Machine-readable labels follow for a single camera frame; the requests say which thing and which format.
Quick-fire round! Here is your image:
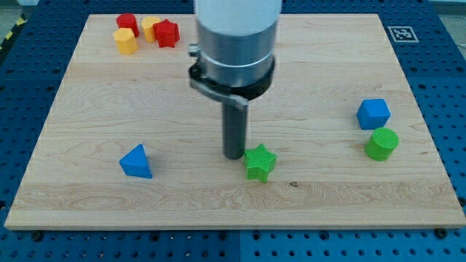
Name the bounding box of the yellow cylinder block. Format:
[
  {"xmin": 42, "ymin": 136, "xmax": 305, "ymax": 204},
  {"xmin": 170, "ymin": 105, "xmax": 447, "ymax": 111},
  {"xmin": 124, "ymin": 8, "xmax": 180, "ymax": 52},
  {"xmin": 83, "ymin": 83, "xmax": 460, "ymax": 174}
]
[{"xmin": 141, "ymin": 16, "xmax": 162, "ymax": 42}]

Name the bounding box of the blue cube block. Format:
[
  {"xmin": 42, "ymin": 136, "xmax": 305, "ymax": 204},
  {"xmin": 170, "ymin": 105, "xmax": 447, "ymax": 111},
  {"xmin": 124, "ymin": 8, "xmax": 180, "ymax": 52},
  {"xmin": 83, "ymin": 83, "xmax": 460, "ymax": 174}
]
[{"xmin": 356, "ymin": 98, "xmax": 391, "ymax": 130}]

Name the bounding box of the yellow hexagon block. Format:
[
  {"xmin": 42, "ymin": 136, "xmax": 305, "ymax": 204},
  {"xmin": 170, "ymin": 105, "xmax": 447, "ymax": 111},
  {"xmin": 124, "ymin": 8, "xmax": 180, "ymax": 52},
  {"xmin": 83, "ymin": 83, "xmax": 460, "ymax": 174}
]
[{"xmin": 113, "ymin": 28, "xmax": 138, "ymax": 55}]

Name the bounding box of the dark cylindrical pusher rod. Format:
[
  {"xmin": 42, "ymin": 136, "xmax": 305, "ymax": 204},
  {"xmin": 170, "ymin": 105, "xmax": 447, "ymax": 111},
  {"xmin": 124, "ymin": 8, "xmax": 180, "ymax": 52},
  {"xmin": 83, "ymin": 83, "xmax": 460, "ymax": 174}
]
[{"xmin": 222, "ymin": 103, "xmax": 248, "ymax": 159}]

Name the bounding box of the green star block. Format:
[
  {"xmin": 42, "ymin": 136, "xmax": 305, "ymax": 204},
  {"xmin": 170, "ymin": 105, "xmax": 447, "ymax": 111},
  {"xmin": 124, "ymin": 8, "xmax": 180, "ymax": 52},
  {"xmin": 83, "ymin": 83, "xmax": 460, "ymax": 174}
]
[{"xmin": 244, "ymin": 144, "xmax": 277, "ymax": 183}]

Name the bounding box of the white fiducial marker tag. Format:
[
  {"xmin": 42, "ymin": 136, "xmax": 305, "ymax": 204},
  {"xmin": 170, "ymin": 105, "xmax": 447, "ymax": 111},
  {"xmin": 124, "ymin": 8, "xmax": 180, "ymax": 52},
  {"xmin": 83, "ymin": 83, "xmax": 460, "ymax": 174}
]
[{"xmin": 387, "ymin": 25, "xmax": 419, "ymax": 43}]

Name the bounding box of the wooden board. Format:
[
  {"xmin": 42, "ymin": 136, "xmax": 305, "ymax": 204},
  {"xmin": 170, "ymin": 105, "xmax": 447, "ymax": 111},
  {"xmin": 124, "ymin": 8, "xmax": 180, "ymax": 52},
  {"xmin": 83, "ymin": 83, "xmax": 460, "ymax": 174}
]
[{"xmin": 5, "ymin": 14, "xmax": 465, "ymax": 231}]

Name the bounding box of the red cylinder block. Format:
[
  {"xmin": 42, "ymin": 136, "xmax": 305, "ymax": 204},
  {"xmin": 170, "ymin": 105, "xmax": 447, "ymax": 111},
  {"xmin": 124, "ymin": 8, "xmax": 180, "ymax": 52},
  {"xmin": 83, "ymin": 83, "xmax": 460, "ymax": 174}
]
[{"xmin": 116, "ymin": 13, "xmax": 140, "ymax": 37}]

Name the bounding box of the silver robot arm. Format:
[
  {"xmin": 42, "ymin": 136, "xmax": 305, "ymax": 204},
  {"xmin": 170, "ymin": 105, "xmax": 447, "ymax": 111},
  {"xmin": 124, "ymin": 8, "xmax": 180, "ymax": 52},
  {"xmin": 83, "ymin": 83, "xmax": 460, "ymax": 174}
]
[{"xmin": 189, "ymin": 0, "xmax": 282, "ymax": 159}]

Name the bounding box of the red star block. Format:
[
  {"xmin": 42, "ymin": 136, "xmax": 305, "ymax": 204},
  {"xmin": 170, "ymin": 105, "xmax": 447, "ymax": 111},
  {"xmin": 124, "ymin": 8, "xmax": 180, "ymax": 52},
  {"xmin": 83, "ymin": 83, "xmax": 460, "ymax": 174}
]
[{"xmin": 152, "ymin": 19, "xmax": 180, "ymax": 48}]

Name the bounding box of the blue triangle block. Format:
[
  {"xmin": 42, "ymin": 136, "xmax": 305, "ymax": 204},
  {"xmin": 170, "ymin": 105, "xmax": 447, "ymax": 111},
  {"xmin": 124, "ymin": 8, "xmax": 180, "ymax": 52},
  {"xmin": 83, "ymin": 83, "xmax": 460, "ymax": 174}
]
[{"xmin": 119, "ymin": 144, "xmax": 153, "ymax": 179}]

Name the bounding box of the black clamp ring mount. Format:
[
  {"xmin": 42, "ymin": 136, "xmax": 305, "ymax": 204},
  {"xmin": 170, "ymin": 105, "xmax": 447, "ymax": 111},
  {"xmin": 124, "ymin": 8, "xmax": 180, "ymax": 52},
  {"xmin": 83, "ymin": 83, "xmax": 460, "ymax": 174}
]
[{"xmin": 188, "ymin": 44, "xmax": 275, "ymax": 108}]

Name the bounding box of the green cylinder block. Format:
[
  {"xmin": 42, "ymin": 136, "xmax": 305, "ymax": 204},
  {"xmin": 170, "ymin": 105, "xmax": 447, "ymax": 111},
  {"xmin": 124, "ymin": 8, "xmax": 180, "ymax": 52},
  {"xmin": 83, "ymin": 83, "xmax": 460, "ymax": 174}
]
[{"xmin": 365, "ymin": 127, "xmax": 399, "ymax": 162}]

